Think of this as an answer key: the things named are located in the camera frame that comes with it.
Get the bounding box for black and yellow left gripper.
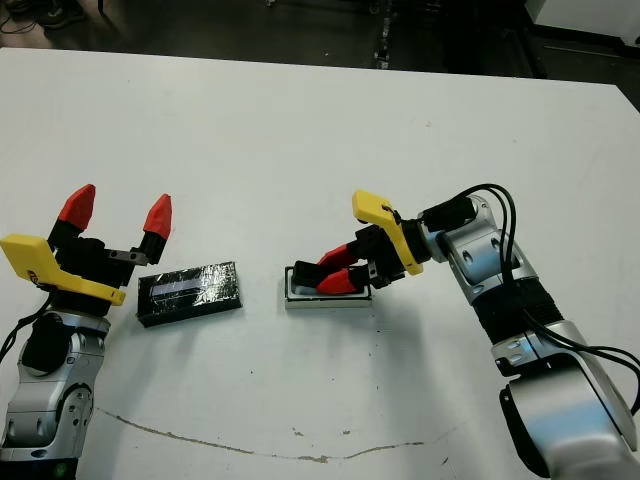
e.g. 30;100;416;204
0;183;174;316

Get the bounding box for black and yellow right gripper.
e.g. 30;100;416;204
316;188;429;297

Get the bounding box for black camera box lid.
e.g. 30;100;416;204
137;258;245;330

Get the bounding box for dark shoe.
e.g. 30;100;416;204
38;3;87;29

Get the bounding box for black gantry stand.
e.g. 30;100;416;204
372;0;399;71

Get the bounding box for white cabinet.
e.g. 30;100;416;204
528;0;640;49

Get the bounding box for white camera box base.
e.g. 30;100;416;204
283;264;375;309

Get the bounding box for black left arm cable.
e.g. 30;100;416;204
0;299;54;361

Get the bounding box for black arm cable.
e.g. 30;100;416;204
462;182;640;381
0;299;54;361

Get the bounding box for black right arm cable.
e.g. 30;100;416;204
462;182;640;381

